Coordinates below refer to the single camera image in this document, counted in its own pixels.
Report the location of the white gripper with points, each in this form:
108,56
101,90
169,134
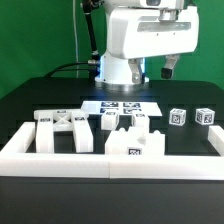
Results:
137,33

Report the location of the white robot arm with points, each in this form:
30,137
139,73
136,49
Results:
115,73

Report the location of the white marker sheet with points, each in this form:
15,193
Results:
124,108

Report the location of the white tagged cube left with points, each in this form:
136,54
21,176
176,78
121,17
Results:
177,117

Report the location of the white tagged cube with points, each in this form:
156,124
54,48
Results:
177,117
204,116

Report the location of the white tagged cube right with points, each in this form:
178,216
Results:
204,116

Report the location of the white U-shaped fence frame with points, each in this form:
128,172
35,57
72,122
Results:
15,160

